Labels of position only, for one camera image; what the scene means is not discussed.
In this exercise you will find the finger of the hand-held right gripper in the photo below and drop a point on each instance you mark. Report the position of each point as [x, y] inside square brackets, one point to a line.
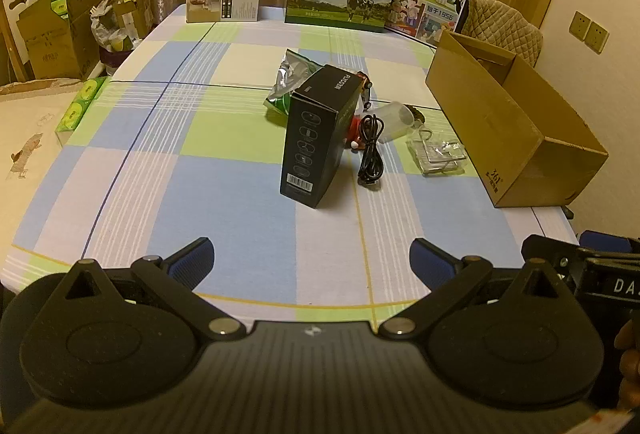
[612, 243]
[547, 251]

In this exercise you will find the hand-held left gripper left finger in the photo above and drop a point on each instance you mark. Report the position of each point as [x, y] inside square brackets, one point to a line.
[196, 258]

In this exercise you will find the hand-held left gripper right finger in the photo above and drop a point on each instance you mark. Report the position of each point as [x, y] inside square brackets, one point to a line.
[425, 260]

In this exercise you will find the clear bag with metal hook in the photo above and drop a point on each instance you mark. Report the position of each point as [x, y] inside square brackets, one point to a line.
[435, 154]

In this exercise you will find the translucent plastic cup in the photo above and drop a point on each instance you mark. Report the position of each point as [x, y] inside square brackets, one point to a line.
[395, 122]

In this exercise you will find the red toy figure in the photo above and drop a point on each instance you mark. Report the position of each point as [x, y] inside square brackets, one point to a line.
[354, 129]

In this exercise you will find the brown cardboard box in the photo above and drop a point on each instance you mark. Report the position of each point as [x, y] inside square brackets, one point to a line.
[480, 114]

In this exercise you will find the black product box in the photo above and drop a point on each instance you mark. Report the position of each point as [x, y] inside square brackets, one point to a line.
[312, 139]

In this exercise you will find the small toy car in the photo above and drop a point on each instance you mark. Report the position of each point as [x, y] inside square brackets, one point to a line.
[366, 89]

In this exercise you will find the silver green snack packet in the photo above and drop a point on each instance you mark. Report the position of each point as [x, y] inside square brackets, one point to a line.
[290, 74]

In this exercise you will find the person's right hand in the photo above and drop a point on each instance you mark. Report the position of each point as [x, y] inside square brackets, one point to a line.
[630, 364]

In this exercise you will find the checked tablecloth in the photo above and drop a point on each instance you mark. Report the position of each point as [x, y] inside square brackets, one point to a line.
[225, 214]

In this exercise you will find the beige embroidered cloth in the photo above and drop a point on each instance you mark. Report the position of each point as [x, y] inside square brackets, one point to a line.
[30, 139]

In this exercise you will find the chair with quilted cover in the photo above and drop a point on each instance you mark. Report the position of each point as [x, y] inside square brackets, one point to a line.
[505, 24]

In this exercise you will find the small cardboard carton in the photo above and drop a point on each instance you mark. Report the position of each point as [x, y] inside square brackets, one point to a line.
[131, 14]

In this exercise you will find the large open cardboard carton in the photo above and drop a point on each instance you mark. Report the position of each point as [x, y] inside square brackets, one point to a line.
[55, 44]

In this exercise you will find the white wooden board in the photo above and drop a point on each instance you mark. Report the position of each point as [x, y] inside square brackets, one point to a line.
[15, 24]

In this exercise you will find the beige wall socket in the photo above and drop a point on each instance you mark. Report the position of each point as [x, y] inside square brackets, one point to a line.
[580, 25]
[597, 38]

